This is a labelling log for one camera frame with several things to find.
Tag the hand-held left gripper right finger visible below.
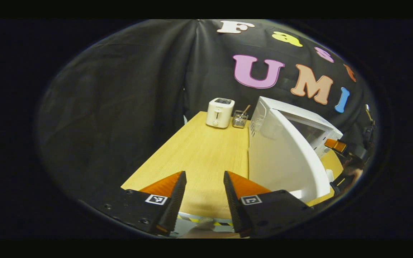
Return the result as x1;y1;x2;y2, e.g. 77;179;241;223
223;171;314;238

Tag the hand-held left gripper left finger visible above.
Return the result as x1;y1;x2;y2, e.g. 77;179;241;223
101;171;187;236

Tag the white microwave oven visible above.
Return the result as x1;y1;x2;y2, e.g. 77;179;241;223
248;96;344;203

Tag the white toaster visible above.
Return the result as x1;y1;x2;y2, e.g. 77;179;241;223
206;98;235;129

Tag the black backdrop cloth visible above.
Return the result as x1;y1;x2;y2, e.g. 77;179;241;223
37;20;375;201

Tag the wire mesh utensil basket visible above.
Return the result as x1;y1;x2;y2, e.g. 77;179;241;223
232;110;249;129

